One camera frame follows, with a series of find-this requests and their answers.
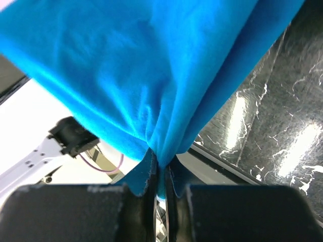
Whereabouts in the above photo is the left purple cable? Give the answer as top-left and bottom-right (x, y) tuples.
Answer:
(79, 152), (125, 174)

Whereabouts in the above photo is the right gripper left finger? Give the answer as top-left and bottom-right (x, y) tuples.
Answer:
(1, 150), (157, 241)

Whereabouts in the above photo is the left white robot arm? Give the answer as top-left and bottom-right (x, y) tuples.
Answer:
(1, 116), (99, 201)

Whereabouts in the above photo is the blue t shirt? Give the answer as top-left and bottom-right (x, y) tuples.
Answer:
(0, 0), (307, 200)

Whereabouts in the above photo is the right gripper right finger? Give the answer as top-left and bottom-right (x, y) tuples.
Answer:
(165, 158), (322, 241)

